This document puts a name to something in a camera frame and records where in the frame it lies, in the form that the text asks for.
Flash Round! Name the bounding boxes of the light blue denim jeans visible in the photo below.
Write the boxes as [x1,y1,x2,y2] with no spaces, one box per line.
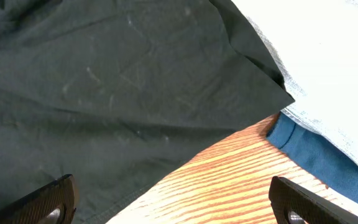
[234,0,358,166]

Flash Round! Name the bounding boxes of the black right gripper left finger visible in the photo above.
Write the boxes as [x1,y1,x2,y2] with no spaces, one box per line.
[0,174,78,224]

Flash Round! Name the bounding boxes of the black shorts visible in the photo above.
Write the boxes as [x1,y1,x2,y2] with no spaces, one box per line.
[0,0,293,223]

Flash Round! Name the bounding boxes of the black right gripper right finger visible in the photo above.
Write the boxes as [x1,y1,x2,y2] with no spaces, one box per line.
[268,176,358,224]

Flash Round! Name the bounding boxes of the dark blue shirt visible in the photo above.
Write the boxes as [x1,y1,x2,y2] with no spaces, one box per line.
[266,113,358,203]

